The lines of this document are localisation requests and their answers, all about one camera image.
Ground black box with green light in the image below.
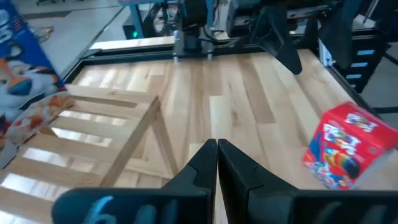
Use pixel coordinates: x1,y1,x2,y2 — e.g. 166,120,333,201
123,21,147,40

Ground red Froot Loops cereal box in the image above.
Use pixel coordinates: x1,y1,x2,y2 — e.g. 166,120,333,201
302,101,398,190

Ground black cabinet with blue labels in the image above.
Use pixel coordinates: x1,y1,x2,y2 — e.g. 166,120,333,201
318,18,393,94

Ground tangled floor cables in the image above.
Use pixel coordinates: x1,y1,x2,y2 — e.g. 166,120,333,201
29,26,55,43

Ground slatted wooden shelf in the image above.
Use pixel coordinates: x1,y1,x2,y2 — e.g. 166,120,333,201
0,83,181,224

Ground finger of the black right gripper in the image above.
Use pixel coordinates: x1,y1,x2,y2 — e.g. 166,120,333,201
318,0,363,70
250,6,303,75

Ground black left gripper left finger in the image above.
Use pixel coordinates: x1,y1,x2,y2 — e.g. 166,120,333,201
161,139,218,224

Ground blue Frosted Flakes cereal box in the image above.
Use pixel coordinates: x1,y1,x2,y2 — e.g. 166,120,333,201
0,0,75,170

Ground black table frame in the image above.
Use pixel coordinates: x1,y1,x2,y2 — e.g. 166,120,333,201
60,42,386,119

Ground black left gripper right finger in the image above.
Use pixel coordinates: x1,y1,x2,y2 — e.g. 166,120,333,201
218,139,299,224

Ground blue metal stand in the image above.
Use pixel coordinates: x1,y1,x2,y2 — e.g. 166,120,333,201
118,0,218,40

